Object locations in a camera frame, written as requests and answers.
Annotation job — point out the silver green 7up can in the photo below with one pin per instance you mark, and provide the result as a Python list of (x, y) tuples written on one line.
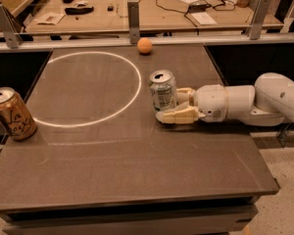
[(163, 90)]

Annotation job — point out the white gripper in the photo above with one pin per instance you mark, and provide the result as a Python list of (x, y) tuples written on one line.
[(210, 102)]

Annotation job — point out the white paper note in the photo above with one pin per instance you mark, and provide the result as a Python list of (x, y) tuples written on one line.
[(203, 18)]

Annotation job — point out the wooden background desk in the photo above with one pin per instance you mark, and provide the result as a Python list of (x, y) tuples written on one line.
[(155, 16)]

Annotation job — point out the middle metal bracket post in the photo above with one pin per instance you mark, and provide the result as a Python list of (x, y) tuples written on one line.
[(133, 21)]

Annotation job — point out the small black block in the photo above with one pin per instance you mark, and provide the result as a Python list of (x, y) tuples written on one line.
[(110, 8)]

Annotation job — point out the black stapler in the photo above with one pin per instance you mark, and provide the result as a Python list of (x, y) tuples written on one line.
[(79, 11)]

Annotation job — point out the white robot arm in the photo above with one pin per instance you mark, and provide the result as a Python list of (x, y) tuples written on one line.
[(269, 102)]

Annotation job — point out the left metal bracket post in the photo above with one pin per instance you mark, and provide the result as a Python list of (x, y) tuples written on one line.
[(11, 28)]

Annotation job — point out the orange ball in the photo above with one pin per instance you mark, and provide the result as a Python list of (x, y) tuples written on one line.
[(144, 45)]

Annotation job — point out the metal bracket post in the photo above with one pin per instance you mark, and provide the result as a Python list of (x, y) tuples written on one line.
[(133, 21), (11, 28), (255, 28)]

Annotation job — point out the right metal bracket post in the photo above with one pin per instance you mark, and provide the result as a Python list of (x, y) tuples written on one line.
[(255, 28)]

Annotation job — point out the gold LaCroix can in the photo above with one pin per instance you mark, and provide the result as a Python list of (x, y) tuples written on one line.
[(15, 116)]

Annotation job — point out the white paper card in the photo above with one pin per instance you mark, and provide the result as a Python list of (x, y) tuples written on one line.
[(49, 18)]

